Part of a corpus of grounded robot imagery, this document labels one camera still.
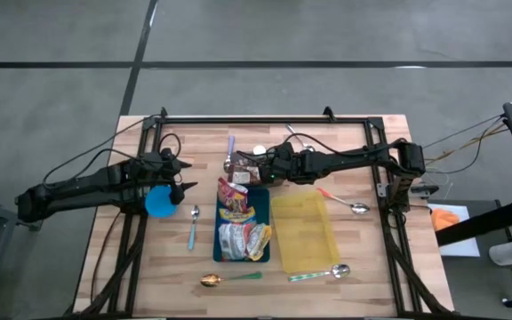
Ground yellow translucent plastic bin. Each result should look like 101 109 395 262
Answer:
269 190 341 275

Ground thin black floor cable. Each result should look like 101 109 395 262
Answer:
422 113 506 150

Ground yellow blue ramen pack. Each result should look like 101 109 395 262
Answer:
218 206 257 225

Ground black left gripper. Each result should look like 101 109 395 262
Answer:
142 157 199 208

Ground blue round bowl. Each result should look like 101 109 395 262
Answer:
143 184 180 219

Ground red ramen noodle pack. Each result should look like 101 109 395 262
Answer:
217 177 249 213

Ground dark grey translucent bin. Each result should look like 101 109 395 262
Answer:
227 150 286 188

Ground spoon orange handle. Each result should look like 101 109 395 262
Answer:
316 187 371 216

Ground gold spoon green handle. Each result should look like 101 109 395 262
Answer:
199 270 263 288

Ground spoon lavender handle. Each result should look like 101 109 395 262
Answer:
223 134 236 173

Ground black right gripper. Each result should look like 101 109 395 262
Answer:
240 146 304 186

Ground thin brown cable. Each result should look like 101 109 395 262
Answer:
89 209 124 306

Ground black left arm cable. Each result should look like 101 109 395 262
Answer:
42 113 164 186

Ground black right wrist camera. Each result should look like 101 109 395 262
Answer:
276 140 296 157

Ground spoon light blue handle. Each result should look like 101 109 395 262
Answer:
187 204 201 252

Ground thin yellow floor cable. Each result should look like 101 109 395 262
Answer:
433 124 508 156

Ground yellow ramen noodle pack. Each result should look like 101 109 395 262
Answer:
245 222 274 262

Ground teal blue plastic bin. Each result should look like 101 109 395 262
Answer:
212 187 271 263

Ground white paper sheet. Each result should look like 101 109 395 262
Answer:
427 203 482 258

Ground black aluminium table frame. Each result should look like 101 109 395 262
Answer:
64 106 452 319

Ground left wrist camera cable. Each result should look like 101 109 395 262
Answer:
156 132 182 156

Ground white red ramen pack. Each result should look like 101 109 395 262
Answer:
218 221 251 261

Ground orange object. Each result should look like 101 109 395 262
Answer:
430 207 460 232

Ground all-metal silver spoon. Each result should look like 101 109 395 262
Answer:
285 124 316 153

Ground spoon striped green white handle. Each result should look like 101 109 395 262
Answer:
287 263 352 284

